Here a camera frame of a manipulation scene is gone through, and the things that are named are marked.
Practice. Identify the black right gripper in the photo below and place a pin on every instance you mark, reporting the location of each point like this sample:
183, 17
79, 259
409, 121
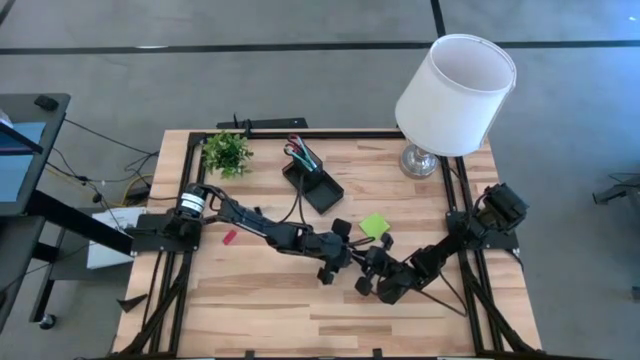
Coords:
382, 270

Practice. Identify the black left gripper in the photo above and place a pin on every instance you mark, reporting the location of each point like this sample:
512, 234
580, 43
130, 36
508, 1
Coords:
332, 250

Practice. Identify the green sticky note pad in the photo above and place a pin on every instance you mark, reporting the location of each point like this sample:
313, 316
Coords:
374, 226

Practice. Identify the black mesh desk organizer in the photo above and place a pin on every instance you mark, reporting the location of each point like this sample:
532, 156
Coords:
325, 192

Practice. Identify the teal pen with white tip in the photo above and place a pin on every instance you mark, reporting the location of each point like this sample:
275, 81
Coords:
309, 163

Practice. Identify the red eraser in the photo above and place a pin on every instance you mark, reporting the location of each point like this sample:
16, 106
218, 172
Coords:
229, 237

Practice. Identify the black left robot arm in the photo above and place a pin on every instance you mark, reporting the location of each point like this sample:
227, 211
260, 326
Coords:
260, 227

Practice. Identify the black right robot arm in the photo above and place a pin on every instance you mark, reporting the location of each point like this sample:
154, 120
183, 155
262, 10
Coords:
440, 255

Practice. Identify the small green potted plant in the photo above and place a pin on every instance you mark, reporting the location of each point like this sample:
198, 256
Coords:
227, 152

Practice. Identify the white shade table lamp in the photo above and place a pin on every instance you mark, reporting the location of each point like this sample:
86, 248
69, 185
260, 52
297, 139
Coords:
455, 100

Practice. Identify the white paper sheet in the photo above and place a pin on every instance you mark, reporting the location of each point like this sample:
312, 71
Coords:
107, 250

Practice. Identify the black caster wheel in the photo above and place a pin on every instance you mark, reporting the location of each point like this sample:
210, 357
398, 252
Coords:
47, 321

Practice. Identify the black standing desk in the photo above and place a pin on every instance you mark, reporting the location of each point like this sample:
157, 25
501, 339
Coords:
20, 235

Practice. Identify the black computer mouse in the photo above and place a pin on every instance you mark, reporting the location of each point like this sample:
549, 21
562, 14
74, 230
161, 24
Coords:
46, 102

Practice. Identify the blue screen monitor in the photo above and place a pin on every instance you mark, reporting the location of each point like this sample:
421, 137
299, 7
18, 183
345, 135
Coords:
15, 170

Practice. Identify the black aluminium table frame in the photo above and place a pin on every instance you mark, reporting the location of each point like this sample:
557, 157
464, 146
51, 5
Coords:
350, 134

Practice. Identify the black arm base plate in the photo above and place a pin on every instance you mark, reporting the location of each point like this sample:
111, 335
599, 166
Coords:
502, 240
150, 237

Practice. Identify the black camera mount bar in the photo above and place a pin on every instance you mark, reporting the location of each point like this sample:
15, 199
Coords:
270, 123

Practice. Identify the black triangular bracket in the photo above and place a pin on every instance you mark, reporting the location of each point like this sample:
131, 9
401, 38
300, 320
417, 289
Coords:
132, 301

